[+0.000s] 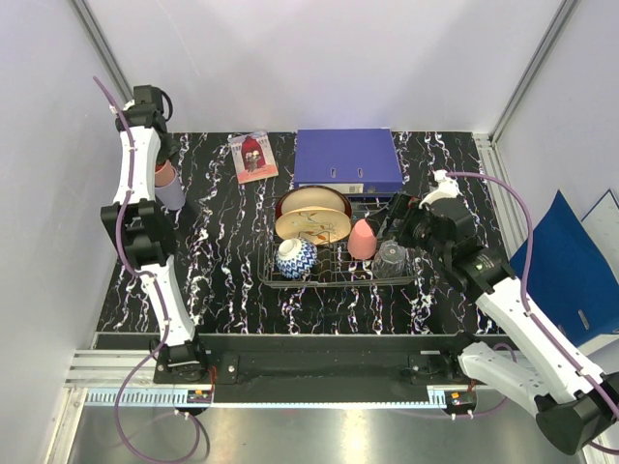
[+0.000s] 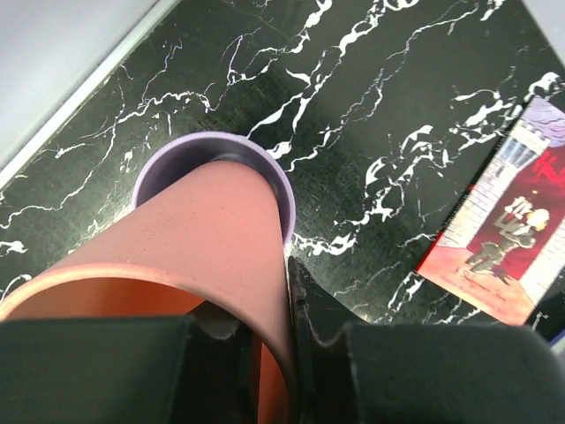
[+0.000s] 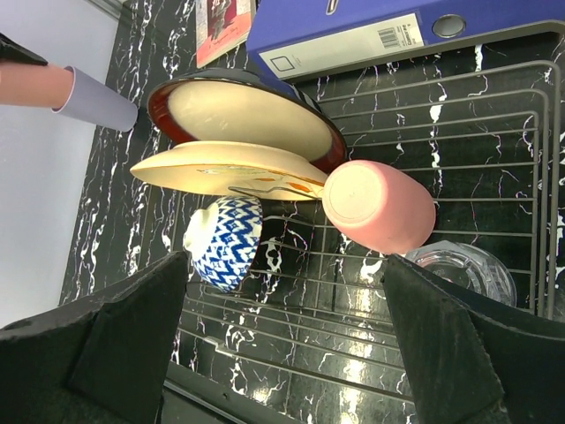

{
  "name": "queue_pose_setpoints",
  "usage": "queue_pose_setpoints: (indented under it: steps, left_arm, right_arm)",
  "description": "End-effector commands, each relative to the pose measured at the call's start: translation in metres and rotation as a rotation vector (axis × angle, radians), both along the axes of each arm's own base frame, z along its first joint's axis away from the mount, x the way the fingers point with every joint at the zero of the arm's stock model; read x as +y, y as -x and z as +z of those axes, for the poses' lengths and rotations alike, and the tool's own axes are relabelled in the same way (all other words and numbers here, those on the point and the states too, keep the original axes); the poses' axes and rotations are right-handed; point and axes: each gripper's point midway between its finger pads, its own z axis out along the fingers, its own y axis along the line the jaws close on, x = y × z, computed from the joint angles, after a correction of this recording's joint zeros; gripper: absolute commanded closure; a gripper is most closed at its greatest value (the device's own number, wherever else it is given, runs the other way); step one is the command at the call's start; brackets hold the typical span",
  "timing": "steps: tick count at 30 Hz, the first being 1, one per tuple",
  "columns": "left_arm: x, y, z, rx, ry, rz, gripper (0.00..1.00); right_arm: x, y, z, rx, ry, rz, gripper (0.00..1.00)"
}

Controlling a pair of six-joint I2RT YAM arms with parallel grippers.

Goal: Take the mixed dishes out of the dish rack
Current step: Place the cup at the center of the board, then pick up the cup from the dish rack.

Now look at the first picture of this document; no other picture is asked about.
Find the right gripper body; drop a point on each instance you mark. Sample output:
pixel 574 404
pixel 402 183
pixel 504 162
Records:
pixel 415 229

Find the pink plastic cup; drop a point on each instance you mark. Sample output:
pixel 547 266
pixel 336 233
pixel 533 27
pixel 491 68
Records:
pixel 362 242
pixel 164 174

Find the lavender plastic cup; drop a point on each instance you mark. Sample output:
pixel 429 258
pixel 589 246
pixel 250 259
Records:
pixel 172 195

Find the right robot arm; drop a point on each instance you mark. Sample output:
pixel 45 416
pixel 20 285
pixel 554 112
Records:
pixel 571 398

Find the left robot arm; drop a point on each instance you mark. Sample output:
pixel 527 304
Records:
pixel 142 235

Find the clear glass tumbler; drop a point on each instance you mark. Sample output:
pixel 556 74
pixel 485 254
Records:
pixel 389 261

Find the cream floral plate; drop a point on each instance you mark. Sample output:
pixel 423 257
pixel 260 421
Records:
pixel 319 225

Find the red rimmed cream plate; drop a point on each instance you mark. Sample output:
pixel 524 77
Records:
pixel 313 196

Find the blue white patterned bowl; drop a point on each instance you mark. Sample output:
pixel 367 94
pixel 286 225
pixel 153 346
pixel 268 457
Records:
pixel 295 257

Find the red illustrated booklet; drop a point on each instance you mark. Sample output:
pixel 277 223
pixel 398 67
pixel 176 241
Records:
pixel 253 157

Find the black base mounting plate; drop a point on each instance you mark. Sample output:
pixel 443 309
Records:
pixel 332 371

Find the black wire dish rack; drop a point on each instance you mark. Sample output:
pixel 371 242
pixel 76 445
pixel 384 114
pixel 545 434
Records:
pixel 334 266

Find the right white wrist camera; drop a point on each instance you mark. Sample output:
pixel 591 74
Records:
pixel 446 187

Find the blue ring binder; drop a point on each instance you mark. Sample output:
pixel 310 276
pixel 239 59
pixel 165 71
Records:
pixel 348 161

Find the white cable duct rail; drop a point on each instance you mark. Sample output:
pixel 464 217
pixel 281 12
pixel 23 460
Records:
pixel 136 397

